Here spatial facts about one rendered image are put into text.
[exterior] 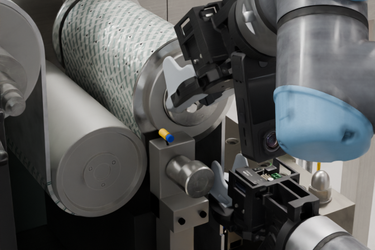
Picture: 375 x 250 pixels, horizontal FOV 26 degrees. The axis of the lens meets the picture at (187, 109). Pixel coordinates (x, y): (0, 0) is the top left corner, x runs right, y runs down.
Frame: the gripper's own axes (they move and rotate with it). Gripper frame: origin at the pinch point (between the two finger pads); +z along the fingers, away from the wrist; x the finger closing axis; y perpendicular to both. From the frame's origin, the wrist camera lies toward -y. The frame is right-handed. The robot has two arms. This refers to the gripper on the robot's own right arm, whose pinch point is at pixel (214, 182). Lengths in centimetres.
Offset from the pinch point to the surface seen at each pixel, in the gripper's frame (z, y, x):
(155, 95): -3.8, 17.1, 10.9
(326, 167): 143, -110, -147
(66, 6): 22.1, 20.6, 11.1
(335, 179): 133, -110, -144
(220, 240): -2.2, -8.1, 0.2
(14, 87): -12.1, 25.5, 30.4
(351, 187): 47, -47, -71
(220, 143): -1.8, 6.8, 0.3
